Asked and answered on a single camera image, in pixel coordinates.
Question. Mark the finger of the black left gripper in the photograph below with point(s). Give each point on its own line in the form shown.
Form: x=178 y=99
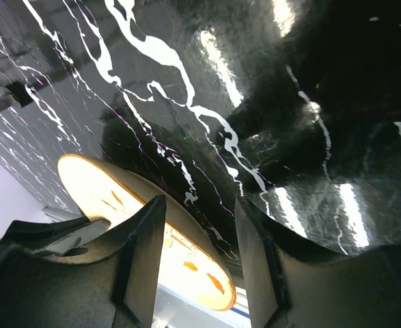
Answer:
x=57 y=238

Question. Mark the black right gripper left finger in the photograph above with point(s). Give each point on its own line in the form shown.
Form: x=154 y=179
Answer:
x=110 y=281

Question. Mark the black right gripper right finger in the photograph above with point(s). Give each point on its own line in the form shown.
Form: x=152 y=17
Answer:
x=293 y=282

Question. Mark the stainless steel dish rack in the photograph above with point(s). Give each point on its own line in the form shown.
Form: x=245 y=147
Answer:
x=15 y=94

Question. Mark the black marble pattern mat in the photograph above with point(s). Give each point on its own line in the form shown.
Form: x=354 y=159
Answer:
x=295 y=105

